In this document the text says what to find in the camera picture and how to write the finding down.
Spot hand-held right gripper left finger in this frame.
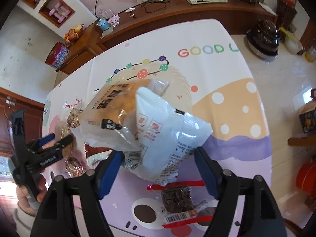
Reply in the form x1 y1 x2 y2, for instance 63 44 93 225
30 150 124 237

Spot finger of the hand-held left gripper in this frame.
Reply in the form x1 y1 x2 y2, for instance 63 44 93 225
37 135 74 157
27 133 56 151

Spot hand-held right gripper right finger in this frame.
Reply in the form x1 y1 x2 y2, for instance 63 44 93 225
194 146 288 237

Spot clear bag yellow puffs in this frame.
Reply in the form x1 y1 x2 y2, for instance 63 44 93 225
55 121 74 149

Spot dark red snack packet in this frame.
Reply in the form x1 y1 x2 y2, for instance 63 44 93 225
84 142 114 165

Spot clear nut bar packet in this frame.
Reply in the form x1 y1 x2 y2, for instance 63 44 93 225
64 150 87 178
65 96 84 129

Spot red-edged brownie packet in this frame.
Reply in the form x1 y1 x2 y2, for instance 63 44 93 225
147 181 218 229

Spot white puffy snack bag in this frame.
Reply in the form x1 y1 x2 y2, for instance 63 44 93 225
135 79 213 187

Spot tan label snack packet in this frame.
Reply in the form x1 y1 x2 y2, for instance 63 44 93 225
70 78 171 153

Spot person's left hand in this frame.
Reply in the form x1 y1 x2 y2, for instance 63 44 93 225
15 173 48 215

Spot wooden door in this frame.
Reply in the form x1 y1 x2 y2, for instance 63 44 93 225
0 86 46 158

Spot red purple round tin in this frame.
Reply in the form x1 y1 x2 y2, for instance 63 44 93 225
45 42 71 69

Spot red plastic stool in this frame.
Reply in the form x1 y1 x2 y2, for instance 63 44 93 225
296 162 316 198

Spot basket of fruit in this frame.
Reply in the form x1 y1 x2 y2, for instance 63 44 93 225
64 24 84 45

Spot dark printed box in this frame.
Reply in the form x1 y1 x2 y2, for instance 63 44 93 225
299 104 316 134

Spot pink dumbbell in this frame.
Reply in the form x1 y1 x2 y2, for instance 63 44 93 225
57 6 70 21
49 2 61 15

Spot blue snow globe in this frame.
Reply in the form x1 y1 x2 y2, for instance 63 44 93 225
96 17 110 31

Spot pink toy figurine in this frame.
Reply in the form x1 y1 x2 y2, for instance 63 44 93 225
109 13 121 27

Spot dark brown stacked pot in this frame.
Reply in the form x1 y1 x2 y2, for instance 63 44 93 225
245 19 282 60

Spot yellow plastic bottle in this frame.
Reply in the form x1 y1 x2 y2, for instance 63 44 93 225
304 46 316 63

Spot wooden television cabinet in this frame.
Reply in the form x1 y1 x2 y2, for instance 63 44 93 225
55 0 278 76

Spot white paper sheet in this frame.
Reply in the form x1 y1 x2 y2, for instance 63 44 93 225
258 1 277 15

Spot white wall niche shelf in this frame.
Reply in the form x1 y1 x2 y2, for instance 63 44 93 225
17 0 76 29

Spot black coiled cable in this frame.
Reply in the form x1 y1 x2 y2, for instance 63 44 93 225
143 0 171 14

